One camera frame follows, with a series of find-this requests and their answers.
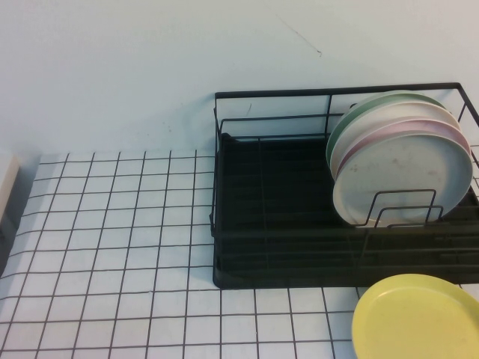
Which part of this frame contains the yellow plate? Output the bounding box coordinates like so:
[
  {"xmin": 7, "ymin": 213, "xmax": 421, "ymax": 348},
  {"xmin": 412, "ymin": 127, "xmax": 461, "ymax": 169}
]
[{"xmin": 351, "ymin": 273, "xmax": 479, "ymax": 359}]

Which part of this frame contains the green plate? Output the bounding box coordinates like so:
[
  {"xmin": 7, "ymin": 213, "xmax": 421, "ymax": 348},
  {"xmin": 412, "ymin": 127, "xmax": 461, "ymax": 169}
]
[{"xmin": 325, "ymin": 90, "xmax": 448, "ymax": 169}]

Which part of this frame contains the cream white plate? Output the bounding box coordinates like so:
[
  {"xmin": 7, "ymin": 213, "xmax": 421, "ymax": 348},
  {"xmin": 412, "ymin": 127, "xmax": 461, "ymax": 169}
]
[{"xmin": 329, "ymin": 100, "xmax": 462, "ymax": 177}]

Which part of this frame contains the pale grey plate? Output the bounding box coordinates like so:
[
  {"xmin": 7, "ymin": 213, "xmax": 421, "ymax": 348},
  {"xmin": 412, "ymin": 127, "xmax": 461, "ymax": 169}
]
[{"xmin": 332, "ymin": 129, "xmax": 474, "ymax": 229}]

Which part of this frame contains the pink plate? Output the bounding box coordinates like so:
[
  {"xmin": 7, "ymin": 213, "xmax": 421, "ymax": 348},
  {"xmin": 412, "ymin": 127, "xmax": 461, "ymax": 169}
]
[{"xmin": 338, "ymin": 115, "xmax": 472, "ymax": 174}]

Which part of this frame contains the black plastic drip tray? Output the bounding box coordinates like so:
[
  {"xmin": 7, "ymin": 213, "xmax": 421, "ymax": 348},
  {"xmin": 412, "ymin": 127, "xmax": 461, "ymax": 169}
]
[{"xmin": 212, "ymin": 131, "xmax": 479, "ymax": 289}]

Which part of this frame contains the white grid pattern tablecloth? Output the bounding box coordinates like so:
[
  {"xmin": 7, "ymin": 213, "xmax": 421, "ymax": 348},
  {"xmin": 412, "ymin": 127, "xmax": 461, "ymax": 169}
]
[{"xmin": 0, "ymin": 149, "xmax": 479, "ymax": 359}]

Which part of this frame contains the beige board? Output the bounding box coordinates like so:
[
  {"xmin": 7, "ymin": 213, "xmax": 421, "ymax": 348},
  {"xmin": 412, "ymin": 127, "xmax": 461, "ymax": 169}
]
[{"xmin": 0, "ymin": 150, "xmax": 22, "ymax": 229}]

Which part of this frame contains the black wire dish rack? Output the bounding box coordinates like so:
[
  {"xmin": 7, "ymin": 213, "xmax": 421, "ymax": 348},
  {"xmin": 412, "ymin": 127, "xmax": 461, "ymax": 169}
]
[{"xmin": 211, "ymin": 82, "xmax": 479, "ymax": 289}]

